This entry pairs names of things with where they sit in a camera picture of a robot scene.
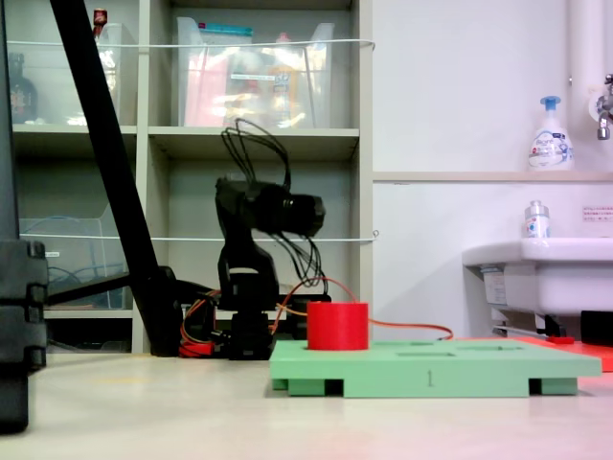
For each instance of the white sink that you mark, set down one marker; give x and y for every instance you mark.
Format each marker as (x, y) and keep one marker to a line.
(565, 278)

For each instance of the red cylinder block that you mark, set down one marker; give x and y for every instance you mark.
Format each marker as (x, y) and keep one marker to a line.
(337, 326)

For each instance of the white pump soap bottle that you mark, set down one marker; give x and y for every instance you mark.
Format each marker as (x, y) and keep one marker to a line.
(551, 144)

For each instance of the notched black stack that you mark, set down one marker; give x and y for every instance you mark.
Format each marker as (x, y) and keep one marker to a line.
(21, 306)

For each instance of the green shape-hole board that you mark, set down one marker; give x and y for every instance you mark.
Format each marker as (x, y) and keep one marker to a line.
(431, 369)

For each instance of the clear plastic storage bin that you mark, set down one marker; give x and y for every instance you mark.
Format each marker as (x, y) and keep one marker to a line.
(254, 86)

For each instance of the grey shelf unit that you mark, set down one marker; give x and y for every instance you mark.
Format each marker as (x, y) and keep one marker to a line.
(191, 144)

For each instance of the clear plastic file tray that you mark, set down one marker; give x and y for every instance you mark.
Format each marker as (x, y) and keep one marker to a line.
(67, 254)

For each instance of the metal faucet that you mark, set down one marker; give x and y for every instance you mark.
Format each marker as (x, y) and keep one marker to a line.
(603, 110)

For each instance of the small clear bottle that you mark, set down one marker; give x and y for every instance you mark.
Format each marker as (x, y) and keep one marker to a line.
(536, 223)

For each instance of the red table clamp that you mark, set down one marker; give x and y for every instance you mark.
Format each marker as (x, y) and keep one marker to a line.
(196, 349)

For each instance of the dark glass bottle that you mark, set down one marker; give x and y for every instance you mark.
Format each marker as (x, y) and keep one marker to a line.
(21, 96)

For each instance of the white wall pipe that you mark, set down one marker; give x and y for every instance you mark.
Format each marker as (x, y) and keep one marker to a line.
(586, 43)

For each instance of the red-capped bottle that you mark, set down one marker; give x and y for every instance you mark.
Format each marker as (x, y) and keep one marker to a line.
(99, 19)

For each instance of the dark vertical pole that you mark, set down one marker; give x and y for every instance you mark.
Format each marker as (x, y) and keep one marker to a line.
(7, 120)

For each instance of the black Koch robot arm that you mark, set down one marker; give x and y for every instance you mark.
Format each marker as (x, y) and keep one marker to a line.
(239, 249)

